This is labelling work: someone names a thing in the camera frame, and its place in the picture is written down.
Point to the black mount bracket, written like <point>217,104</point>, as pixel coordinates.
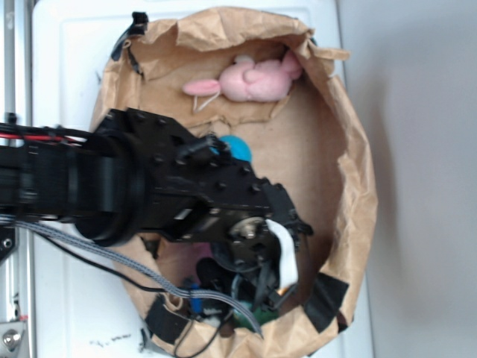
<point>8,241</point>

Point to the white plastic tray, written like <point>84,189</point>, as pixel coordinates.
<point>81,311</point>

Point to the brown paper bag bin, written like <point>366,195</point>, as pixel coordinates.
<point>312,142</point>

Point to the blue ball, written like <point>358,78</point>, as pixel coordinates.
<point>240,148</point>

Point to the green ball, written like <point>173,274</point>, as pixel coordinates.
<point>240,321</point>

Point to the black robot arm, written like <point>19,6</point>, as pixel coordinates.
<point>140,172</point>

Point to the metal frame rail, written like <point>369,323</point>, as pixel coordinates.
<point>18,330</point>

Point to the pink plush bunny toy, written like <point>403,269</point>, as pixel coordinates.
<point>246,80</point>

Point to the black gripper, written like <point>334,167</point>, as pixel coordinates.
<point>255,264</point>

